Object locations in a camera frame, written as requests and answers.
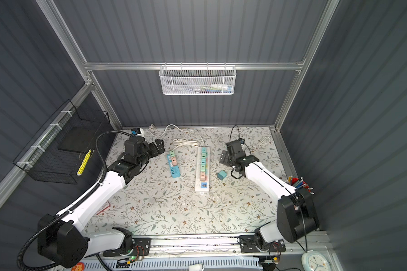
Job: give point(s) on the black wire basket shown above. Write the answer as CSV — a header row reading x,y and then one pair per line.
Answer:
x,y
56,155

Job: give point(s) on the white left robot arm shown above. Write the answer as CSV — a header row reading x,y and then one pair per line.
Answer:
x,y
61,239

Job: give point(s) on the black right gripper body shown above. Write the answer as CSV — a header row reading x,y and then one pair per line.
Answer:
x,y
231,162

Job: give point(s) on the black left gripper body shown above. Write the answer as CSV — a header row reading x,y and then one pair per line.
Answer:
x,y
150,151

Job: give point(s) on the long white multicolour power strip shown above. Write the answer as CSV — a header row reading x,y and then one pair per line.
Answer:
x,y
202,187

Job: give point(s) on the teal two-tone plug adapter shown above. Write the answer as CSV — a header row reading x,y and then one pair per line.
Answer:
x,y
221,175

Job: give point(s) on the pens in red cup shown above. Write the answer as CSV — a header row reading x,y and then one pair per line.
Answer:
x,y
299,183

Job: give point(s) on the white wire basket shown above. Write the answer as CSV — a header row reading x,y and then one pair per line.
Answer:
x,y
197,82

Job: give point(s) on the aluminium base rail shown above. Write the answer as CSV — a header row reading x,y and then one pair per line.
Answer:
x,y
233,244

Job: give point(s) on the blue power strip with USB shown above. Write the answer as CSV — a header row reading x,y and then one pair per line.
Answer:
x,y
175,171

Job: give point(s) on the yellow marker pen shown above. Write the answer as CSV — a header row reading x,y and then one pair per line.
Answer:
x,y
84,163

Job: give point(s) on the red white card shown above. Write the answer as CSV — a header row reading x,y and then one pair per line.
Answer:
x,y
103,208

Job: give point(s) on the white round clock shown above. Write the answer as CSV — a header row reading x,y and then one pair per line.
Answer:
x,y
315,261

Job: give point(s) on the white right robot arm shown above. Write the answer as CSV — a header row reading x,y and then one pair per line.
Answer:
x,y
296,213

